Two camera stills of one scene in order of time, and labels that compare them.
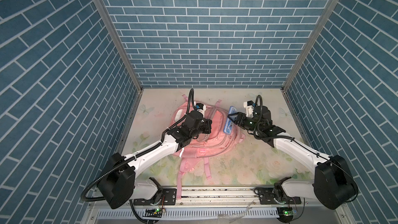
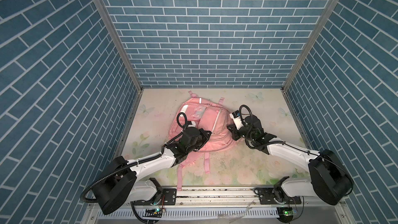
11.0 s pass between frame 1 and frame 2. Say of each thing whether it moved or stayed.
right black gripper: moved
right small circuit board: stayed
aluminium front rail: stayed
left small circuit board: stayed
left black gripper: moved
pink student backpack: moved
